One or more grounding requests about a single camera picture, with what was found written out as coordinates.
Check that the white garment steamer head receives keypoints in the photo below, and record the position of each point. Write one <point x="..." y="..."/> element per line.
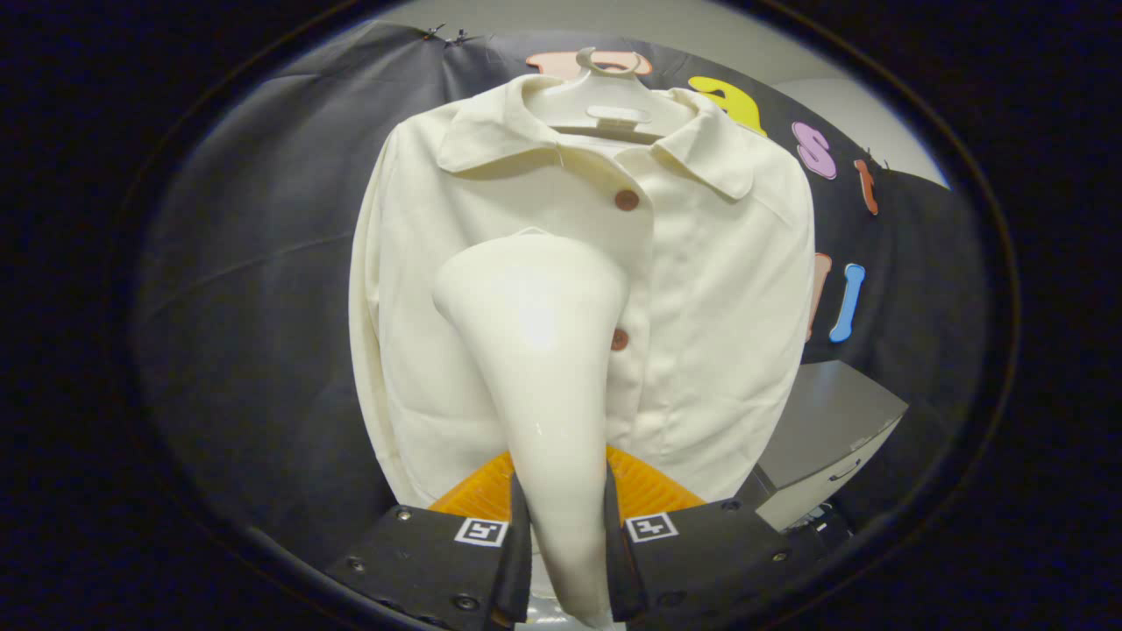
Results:
<point x="543" y="350"/>

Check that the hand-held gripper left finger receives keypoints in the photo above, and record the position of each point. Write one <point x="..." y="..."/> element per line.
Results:
<point x="429" y="552"/>

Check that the cream button shirt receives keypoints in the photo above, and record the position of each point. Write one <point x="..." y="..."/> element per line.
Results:
<point x="701" y="307"/>

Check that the grey and white cabinet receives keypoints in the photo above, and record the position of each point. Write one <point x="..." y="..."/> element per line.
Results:
<point x="824" y="429"/>

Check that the white plastic clothes hanger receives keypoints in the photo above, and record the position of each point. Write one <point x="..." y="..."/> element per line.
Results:
<point x="614" y="109"/>

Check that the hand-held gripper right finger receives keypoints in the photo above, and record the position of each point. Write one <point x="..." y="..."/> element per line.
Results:
<point x="701" y="552"/>

